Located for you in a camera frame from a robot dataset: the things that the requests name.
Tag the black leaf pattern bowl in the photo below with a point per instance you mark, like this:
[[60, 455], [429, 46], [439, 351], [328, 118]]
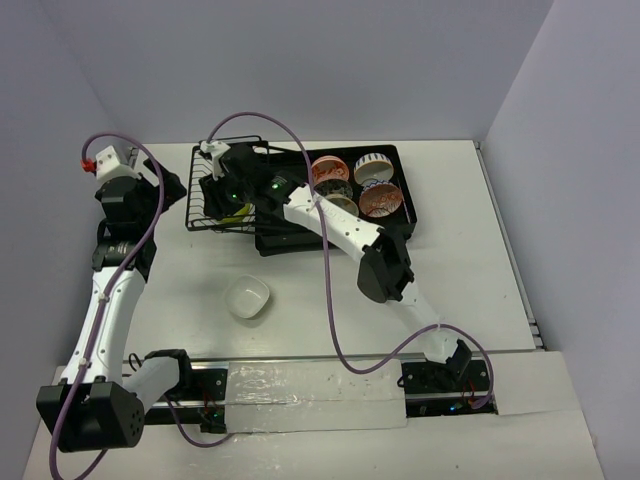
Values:
[[335, 186]]

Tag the white bowl pink rim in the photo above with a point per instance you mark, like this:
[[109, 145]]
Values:
[[373, 166]]

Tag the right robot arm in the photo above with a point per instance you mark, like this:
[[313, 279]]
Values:
[[385, 276]]

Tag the green bowl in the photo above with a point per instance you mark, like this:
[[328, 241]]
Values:
[[238, 216]]

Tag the orange blue geometric bowl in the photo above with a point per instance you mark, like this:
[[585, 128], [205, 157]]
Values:
[[379, 199]]

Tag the white taped sheet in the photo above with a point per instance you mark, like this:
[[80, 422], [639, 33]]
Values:
[[318, 395]]

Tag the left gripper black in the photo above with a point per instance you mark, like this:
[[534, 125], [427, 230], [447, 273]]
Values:
[[163, 179]]

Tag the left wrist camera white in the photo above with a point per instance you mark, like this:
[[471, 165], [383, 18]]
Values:
[[107, 166]]

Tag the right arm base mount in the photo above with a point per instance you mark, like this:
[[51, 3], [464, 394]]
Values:
[[429, 394]]

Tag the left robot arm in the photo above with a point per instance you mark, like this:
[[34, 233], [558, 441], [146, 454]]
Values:
[[94, 406]]

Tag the black wire plate rack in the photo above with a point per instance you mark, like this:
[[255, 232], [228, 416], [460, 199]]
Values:
[[195, 217]]

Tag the orange floral bowl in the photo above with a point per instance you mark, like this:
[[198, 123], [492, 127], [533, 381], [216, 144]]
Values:
[[329, 167]]

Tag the white square bowl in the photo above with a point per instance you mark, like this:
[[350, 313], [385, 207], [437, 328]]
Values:
[[246, 296]]

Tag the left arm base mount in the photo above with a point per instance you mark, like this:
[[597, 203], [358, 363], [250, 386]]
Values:
[[201, 404]]

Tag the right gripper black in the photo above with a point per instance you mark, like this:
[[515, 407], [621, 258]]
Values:
[[213, 202]]

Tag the leaf pattern white bowl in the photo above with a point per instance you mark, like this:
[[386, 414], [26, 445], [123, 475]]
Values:
[[345, 203]]

